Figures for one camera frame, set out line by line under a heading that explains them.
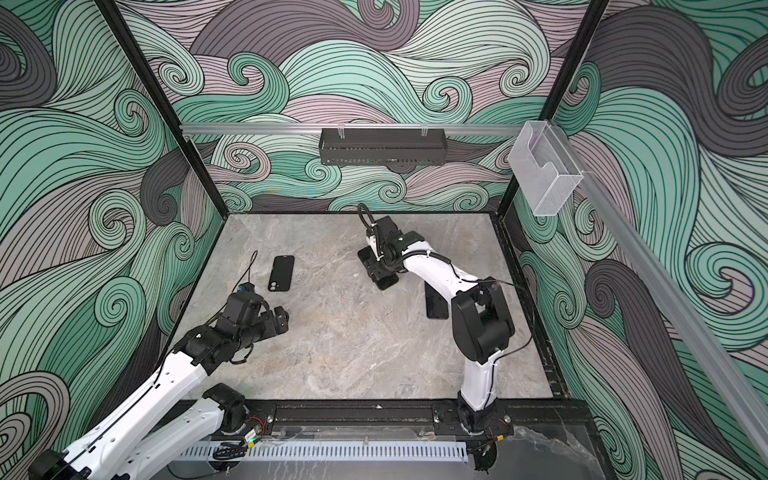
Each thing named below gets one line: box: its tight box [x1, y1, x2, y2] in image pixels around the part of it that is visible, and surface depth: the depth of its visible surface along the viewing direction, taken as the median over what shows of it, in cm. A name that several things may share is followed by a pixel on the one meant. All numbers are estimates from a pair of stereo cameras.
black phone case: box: [268, 255, 295, 292], surface depth 103 cm
